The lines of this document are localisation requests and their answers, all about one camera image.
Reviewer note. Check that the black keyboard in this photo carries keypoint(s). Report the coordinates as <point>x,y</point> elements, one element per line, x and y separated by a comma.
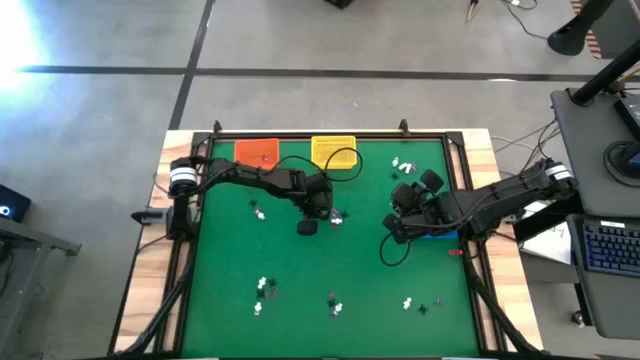
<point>610,300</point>

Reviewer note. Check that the black floor object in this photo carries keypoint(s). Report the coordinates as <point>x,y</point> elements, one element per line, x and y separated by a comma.
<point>340,3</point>

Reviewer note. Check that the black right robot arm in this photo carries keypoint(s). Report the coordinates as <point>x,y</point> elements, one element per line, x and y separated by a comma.
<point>500,200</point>

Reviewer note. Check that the black stand base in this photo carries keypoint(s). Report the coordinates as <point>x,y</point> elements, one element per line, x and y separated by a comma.
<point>567,40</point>

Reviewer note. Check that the green table mat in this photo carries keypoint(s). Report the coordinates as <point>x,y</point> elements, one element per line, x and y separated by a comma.
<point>300,260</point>

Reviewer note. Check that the blue plastic basket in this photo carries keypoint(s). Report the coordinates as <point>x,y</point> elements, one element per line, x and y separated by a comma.
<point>442,235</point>

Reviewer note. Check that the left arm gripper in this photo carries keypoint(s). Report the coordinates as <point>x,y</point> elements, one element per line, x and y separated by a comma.
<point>317,197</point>

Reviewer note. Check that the gray side desk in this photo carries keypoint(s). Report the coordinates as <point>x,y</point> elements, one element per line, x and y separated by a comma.
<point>585,150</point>

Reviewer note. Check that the black aluminium table frame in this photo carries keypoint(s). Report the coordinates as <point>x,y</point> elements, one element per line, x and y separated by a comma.
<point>325,135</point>

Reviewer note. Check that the black round desk device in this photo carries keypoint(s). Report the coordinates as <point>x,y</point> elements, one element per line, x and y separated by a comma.
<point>625,160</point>

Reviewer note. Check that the black frame clamp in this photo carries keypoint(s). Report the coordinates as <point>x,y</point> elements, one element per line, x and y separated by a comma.
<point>403,126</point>
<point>216,126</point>

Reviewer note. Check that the yellow plastic basket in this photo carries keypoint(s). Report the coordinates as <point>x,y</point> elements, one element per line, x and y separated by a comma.
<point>325,150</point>

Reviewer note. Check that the wooden stick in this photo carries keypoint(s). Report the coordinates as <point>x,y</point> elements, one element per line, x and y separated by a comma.
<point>472,10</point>

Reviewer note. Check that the black desk leg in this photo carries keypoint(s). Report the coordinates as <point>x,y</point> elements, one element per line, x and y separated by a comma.
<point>545,222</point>

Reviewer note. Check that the white paper sheet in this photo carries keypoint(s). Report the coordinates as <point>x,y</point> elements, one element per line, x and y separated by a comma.
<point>550,245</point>

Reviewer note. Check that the orange plastic basket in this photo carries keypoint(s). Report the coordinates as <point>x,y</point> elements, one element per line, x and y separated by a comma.
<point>250,150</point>

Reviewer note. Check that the orange striped mat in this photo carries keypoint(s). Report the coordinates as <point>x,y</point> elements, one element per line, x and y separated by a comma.
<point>593,42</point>

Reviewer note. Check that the small red clip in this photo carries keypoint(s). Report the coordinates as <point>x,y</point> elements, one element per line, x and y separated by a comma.
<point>455,252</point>

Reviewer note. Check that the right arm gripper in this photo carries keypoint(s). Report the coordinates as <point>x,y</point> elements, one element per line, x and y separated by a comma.
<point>432,181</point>

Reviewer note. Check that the dark gray panel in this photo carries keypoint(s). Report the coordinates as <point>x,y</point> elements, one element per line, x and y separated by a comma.
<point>625,30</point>

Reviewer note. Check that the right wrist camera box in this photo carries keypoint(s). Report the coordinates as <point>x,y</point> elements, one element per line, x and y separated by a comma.
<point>405,197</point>

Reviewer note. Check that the gray cart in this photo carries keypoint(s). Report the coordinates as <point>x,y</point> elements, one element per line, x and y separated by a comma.
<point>40,240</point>

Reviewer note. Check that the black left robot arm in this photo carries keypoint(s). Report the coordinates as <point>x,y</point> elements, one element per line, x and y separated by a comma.
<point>260,176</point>

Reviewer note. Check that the desk caster wheel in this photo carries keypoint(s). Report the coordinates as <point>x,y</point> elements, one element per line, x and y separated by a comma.
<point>578,318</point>

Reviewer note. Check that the black side bracket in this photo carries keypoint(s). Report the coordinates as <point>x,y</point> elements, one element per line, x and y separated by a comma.
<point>147,216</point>

